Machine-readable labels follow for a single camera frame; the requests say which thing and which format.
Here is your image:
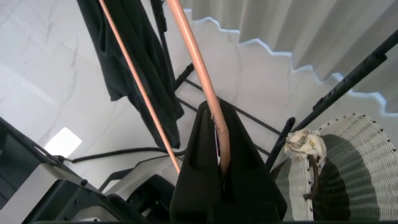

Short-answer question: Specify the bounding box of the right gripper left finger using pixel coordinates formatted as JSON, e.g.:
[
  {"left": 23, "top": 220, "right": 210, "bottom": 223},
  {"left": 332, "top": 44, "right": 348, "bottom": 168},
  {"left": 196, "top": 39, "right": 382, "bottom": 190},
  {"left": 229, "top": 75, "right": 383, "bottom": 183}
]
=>
[{"left": 169, "top": 100, "right": 223, "bottom": 223}]

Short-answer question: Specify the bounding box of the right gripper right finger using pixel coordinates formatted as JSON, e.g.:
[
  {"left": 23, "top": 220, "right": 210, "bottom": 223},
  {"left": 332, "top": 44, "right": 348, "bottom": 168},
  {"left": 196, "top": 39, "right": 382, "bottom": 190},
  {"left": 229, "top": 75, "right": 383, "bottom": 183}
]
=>
[{"left": 218, "top": 98, "right": 288, "bottom": 223}]

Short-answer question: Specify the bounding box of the pink clothes hanger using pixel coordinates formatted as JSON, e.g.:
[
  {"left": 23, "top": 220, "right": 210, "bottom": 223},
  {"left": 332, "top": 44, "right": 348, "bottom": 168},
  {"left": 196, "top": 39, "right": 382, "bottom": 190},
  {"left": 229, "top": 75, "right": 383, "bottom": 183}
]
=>
[{"left": 98, "top": 0, "right": 232, "bottom": 175}]

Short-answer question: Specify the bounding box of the dark grey t-shirt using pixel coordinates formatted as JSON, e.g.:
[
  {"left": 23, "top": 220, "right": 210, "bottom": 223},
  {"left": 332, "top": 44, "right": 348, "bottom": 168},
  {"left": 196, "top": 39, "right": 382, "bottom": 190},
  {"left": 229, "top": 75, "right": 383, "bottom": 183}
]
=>
[{"left": 76, "top": 0, "right": 185, "bottom": 150}]

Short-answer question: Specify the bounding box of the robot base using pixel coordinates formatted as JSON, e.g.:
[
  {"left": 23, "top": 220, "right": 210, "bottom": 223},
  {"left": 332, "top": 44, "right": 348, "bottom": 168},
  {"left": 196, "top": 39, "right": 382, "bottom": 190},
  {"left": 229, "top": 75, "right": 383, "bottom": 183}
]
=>
[{"left": 0, "top": 116, "right": 185, "bottom": 223}]

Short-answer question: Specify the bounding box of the white laundry basket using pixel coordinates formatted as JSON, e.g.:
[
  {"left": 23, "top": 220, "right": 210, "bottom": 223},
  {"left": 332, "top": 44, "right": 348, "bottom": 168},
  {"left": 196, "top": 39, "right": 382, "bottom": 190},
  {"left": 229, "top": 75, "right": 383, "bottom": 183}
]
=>
[{"left": 275, "top": 113, "right": 398, "bottom": 222}]

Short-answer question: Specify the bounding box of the black clothes rack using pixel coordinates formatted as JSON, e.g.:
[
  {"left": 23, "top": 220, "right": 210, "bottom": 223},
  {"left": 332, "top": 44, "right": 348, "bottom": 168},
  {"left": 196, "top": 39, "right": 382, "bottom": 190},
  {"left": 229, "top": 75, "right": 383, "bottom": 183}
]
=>
[{"left": 149, "top": 0, "right": 398, "bottom": 171}]

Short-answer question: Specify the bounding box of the cream printed garment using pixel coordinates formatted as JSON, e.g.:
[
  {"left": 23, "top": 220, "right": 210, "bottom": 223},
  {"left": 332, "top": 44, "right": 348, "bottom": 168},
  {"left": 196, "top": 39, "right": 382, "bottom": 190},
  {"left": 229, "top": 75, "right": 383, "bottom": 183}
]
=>
[{"left": 284, "top": 128, "right": 328, "bottom": 160}]

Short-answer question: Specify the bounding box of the white curtain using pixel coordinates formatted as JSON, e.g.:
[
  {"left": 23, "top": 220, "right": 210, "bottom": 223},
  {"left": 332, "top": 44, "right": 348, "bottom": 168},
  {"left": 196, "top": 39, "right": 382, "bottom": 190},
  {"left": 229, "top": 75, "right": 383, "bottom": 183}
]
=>
[{"left": 178, "top": 0, "right": 398, "bottom": 118}]

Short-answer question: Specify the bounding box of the black cable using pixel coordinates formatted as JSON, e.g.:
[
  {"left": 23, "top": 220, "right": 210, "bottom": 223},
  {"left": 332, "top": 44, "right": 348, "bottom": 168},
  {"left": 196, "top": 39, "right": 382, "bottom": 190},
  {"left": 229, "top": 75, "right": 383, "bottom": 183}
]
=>
[{"left": 57, "top": 146, "right": 187, "bottom": 164}]

